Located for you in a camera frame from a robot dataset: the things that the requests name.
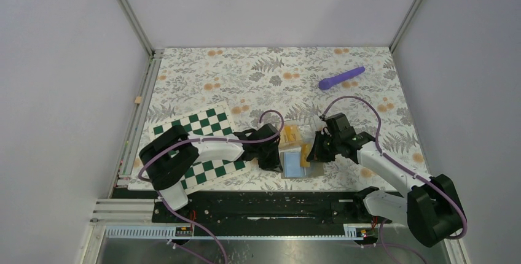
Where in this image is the clear acrylic card box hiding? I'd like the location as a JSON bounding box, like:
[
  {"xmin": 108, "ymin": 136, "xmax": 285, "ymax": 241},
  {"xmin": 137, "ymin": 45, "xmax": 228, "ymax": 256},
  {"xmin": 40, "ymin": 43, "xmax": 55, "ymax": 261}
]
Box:
[{"xmin": 278, "ymin": 116, "xmax": 325, "ymax": 153}]

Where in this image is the floral patterned table mat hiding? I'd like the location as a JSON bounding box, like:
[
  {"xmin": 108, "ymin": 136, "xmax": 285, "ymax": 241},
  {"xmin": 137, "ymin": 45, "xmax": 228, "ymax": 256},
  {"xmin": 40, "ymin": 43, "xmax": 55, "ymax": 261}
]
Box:
[{"xmin": 140, "ymin": 47, "xmax": 427, "ymax": 171}]

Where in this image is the green white chessboard mat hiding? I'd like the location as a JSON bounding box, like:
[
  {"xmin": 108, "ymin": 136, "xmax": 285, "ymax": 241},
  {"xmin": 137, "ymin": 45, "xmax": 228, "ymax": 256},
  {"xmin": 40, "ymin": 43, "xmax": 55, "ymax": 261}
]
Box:
[{"xmin": 148, "ymin": 102, "xmax": 252, "ymax": 194}]

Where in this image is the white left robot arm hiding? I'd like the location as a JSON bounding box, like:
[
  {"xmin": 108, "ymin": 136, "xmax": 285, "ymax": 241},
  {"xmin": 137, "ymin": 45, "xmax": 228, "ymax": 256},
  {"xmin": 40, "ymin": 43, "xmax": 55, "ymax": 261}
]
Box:
[{"xmin": 139, "ymin": 124, "xmax": 283, "ymax": 222}]

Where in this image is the purple cylindrical tool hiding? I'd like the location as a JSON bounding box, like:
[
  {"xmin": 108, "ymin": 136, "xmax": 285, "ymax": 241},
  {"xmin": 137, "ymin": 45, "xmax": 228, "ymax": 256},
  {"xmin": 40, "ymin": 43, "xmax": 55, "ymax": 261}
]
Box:
[{"xmin": 318, "ymin": 66, "xmax": 366, "ymax": 90}]

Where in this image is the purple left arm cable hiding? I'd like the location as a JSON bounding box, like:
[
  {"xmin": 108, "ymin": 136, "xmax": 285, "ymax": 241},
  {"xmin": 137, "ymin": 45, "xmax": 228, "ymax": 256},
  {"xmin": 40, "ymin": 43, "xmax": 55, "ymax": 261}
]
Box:
[{"xmin": 137, "ymin": 110, "xmax": 285, "ymax": 264}]

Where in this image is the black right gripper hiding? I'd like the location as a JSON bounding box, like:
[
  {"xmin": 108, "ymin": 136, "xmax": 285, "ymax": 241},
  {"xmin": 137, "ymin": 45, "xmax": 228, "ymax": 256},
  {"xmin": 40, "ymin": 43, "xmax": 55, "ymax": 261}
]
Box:
[{"xmin": 307, "ymin": 130, "xmax": 341, "ymax": 163}]

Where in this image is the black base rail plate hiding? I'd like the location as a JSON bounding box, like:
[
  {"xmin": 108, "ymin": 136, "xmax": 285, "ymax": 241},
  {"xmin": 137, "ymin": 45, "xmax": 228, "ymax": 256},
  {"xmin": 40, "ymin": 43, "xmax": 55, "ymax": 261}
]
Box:
[{"xmin": 144, "ymin": 187, "xmax": 383, "ymax": 239}]

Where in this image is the grey card holder wallet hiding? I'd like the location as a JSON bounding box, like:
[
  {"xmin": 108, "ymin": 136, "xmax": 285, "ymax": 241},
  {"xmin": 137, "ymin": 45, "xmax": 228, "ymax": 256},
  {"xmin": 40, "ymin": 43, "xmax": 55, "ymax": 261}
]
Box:
[{"xmin": 280, "ymin": 151, "xmax": 324, "ymax": 179}]

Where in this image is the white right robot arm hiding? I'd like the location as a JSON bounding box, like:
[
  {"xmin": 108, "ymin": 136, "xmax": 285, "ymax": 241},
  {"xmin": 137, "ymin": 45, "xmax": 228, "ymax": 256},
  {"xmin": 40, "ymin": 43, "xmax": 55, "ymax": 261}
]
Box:
[{"xmin": 307, "ymin": 113, "xmax": 467, "ymax": 247}]

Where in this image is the gold VIP card stack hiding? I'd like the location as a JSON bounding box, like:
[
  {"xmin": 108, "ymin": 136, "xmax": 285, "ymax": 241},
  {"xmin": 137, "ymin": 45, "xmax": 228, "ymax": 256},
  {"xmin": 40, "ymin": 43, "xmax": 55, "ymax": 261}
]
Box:
[{"xmin": 280, "ymin": 125, "xmax": 303, "ymax": 149}]

